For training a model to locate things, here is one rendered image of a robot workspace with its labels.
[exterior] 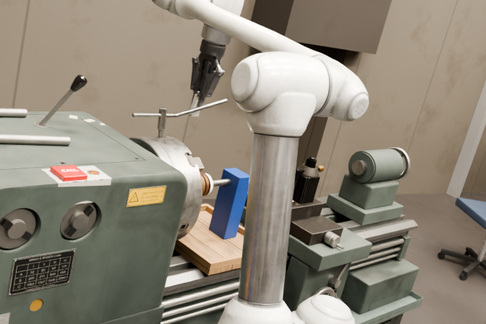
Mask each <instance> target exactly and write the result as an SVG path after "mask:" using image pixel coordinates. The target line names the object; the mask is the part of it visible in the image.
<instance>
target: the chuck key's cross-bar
mask: <svg viewBox="0 0 486 324"><path fill-rule="evenodd" d="M222 103H227V99H223V100H220V101H216V102H213V103H209V104H206V105H203V106H199V107H196V108H191V109H189V110H186V111H182V112H179V113H176V114H166V117H167V118H175V117H179V116H183V115H186V114H190V113H193V112H196V111H200V110H203V109H206V108H210V107H213V106H217V105H220V104H222ZM132 117H161V114H154V113H132Z"/></svg>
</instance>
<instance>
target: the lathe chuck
mask: <svg viewBox="0 0 486 324"><path fill-rule="evenodd" d="M163 137H165V138H158V136H153V137H148V138H150V139H152V140H155V141H156V142H157V143H158V144H159V145H160V146H161V147H162V148H163V149H164V150H165V151H166V153H167V154H168V156H169V158H170V159H171V162H172V164H173V167H174V168H176V169H178V170H180V171H181V172H182V173H183V174H184V175H185V176H186V179H187V183H188V190H187V196H186V200H185V204H184V209H183V212H182V218H181V221H180V224H179V226H181V225H182V224H183V223H188V225H187V227H186V228H185V229H184V230H182V231H178V234H177V237H176V240H178V239H181V238H183V237H184V236H186V235H187V234H188V233H189V232H190V231H191V230H192V228H193V227H194V225H195V224H196V222H197V219H198V216H199V214H200V209H201V205H202V198H203V188H202V181H201V176H200V171H199V168H198V166H197V165H195V166H194V168H192V166H190V165H189V163H188V160H187V158H186V156H185V155H186V154H187V155H192V153H191V152H190V150H189V149H188V147H187V146H186V145H185V144H184V143H183V142H181V141H180V140H178V139H176V138H174V137H170V136H163Z"/></svg>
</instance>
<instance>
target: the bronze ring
mask: <svg viewBox="0 0 486 324"><path fill-rule="evenodd" d="M200 174H201V181H202V196H206V195H207V194H208V193H209V191H210V179H209V177H208V175H207V174H205V173H200Z"/></svg>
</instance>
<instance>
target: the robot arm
mask: <svg viewBox="0 0 486 324"><path fill-rule="evenodd" d="M152 2H153V3H154V4H155V5H157V6H158V7H160V8H162V9H165V10H167V11H169V12H170V13H172V14H175V15H178V16H180V17H182V18H184V19H186V20H194V19H198V20H199V21H201V22H204V25H203V28H202V32H201V37H202V38H204V39H202V42H201V45H200V52H201V53H200V55H199V56H198V57H196V58H194V57H193V58H192V77H191V85H190V89H191V90H193V93H194V95H193V98H192V106H191V108H196V107H199V106H203V104H204V101H205V98H206V97H211V96H212V94H213V92H214V90H215V88H216V86H217V84H218V82H219V80H220V78H221V77H222V76H223V75H224V73H225V71H224V70H222V69H221V67H220V65H221V58H222V57H223V56H224V53H225V50H226V45H229V44H230V41H231V37H233V38H236V39H237V40H239V41H241V42H243V43H246V44H247V45H249V46H251V47H253V48H256V49H257V50H259V51H262V52H263V53H261V54H255V55H252V56H249V57H247V58H246V59H244V60H242V61H241V62H240V63H238V64H237V66H236V68H235V69H234V71H233V74H232V76H231V94H232V96H233V99H234V100H235V102H236V104H237V105H238V106H239V107H240V109H242V110H244V112H245V115H246V117H247V124H248V127H249V128H250V131H251V132H254V135H253V143H252V157H251V165H250V180H249V187H248V195H247V209H246V217H245V225H244V239H243V247H242V261H241V269H240V277H239V290H238V295H236V296H235V297H234V298H232V299H231V300H230V301H229V302H228V303H227V304H226V306H225V308H224V311H223V314H222V316H221V319H220V320H219V322H218V324H355V322H354V317H352V314H351V311H350V309H349V308H348V307H347V306H346V305H345V304H344V303H343V302H342V301H340V300H338V299H336V298H334V297H330V296H327V295H317V296H314V297H310V298H308V299H306V300H304V301H303V302H302V303H301V304H299V306H298V308H297V310H296V311H293V312H291V311H290V309H289V308H288V307H287V305H286V304H285V302H284V301H283V293H284V280H285V272H286V259H287V252H288V244H289V230H290V223H291V209H292V202H293V194H294V181H295V173H296V166H297V153H298V145H299V136H302V135H303V133H304V131H305V130H306V128H307V125H308V123H309V121H310V119H311V117H312V116H321V117H330V116H332V117H333V118H334V119H337V120H340V121H347V122H350V121H354V120H355V119H358V118H359V117H361V116H362V115H363V114H364V113H365V111H366V110H367V107H368V105H369V100H368V93H367V91H366V89H365V87H364V85H363V84H362V82H361V80H360V79H359V78H358V76H356V75H355V74H354V73H353V72H352V71H350V70H349V69H347V68H346V67H345V66H344V65H343V64H341V63H339V62H338V61H336V60H334V59H332V58H330V57H328V56H326V55H324V54H321V53H319V52H317V51H313V50H311V49H309V48H306V47H304V46H302V45H300V44H298V43H296V42H294V41H292V40H290V39H288V38H286V37H284V36H282V35H280V34H278V33H276V32H274V31H272V30H269V29H267V28H265V27H263V26H261V25H258V24H256V23H253V22H251V21H249V20H246V19H245V18H242V17H240V14H241V11H242V7H243V4H244V0H152Z"/></svg>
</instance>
